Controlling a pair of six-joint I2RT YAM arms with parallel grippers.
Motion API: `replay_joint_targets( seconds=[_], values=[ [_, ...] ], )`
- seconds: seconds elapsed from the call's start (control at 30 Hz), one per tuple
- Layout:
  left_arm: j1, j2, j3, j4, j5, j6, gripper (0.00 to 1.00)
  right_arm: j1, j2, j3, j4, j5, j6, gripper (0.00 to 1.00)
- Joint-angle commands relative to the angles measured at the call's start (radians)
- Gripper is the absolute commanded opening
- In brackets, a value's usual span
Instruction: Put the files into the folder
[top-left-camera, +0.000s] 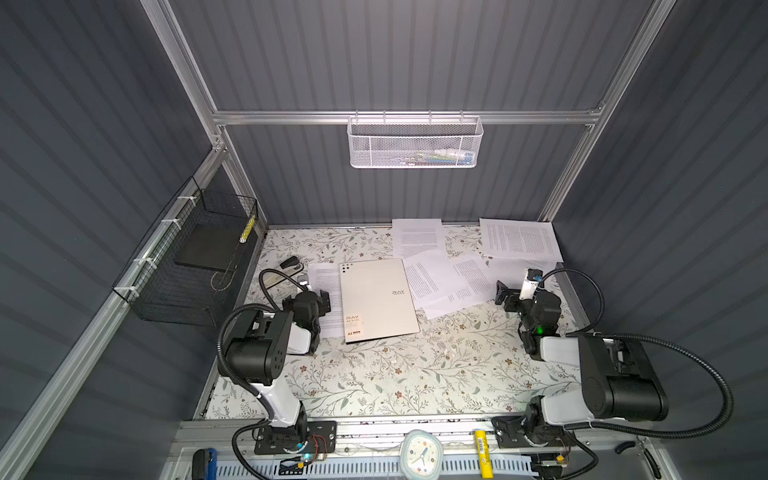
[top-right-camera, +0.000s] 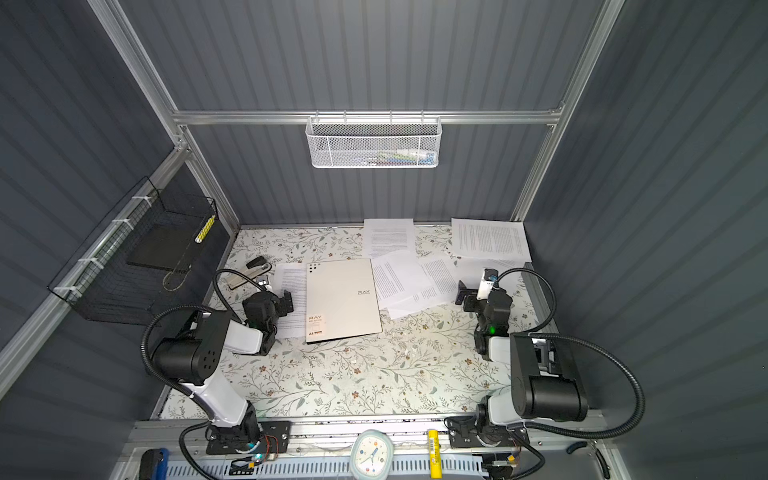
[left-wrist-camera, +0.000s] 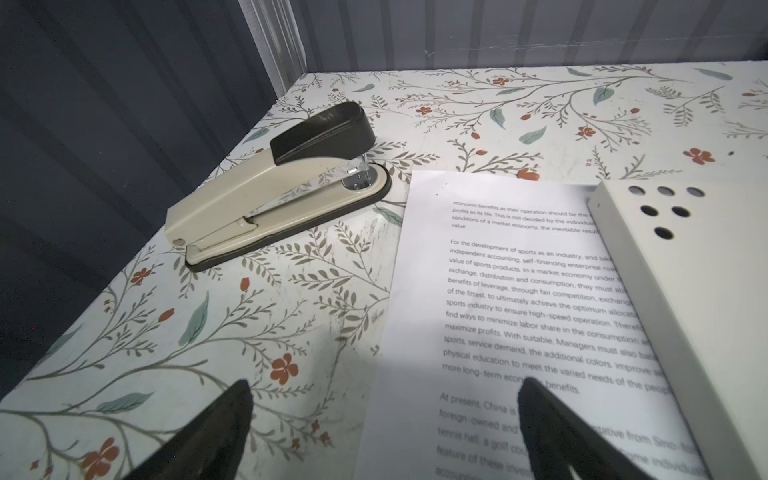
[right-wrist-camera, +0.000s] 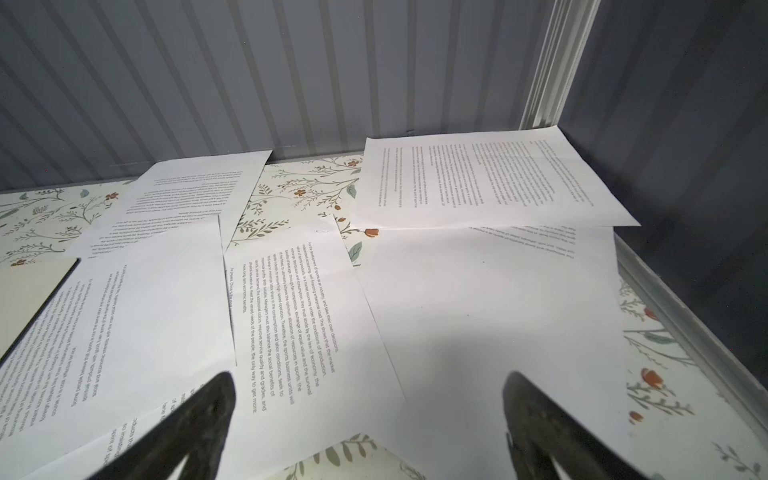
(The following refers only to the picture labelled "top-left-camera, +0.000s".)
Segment printed paper sheet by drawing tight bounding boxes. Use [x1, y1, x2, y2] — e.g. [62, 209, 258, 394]
[403, 250, 467, 308]
[308, 263, 344, 338]
[479, 218, 563, 262]
[391, 219, 446, 259]
[423, 253, 556, 320]

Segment white round clock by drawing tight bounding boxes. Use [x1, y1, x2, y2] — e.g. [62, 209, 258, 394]
[399, 430, 444, 480]

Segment black handled pliers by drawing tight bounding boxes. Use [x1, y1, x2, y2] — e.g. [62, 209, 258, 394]
[613, 440, 663, 479]

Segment blue black tool handle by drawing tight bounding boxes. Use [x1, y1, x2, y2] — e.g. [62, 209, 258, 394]
[190, 448, 217, 480]

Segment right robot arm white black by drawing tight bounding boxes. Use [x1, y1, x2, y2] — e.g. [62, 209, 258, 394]
[494, 280, 669, 446]

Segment beige black clip folder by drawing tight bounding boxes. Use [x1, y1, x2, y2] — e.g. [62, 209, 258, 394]
[339, 258, 420, 344]

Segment printed paper sheet under folder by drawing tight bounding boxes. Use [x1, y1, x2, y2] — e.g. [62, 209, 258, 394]
[308, 263, 344, 338]

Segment yellow marker in black basket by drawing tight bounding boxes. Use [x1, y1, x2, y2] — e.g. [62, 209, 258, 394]
[239, 216, 256, 244]

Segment white wire mesh basket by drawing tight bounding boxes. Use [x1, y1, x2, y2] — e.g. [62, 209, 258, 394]
[346, 114, 484, 169]

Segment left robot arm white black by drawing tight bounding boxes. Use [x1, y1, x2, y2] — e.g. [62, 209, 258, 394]
[216, 290, 331, 452]

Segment yellow glue stick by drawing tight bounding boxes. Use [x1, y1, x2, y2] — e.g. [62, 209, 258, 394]
[473, 430, 494, 479]

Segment black wire mesh basket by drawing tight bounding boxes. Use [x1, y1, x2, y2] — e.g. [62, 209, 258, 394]
[113, 179, 259, 327]

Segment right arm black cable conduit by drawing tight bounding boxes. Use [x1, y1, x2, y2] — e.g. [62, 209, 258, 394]
[539, 267, 735, 439]

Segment black grey stapler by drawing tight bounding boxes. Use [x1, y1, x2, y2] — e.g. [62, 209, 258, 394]
[280, 256, 301, 270]

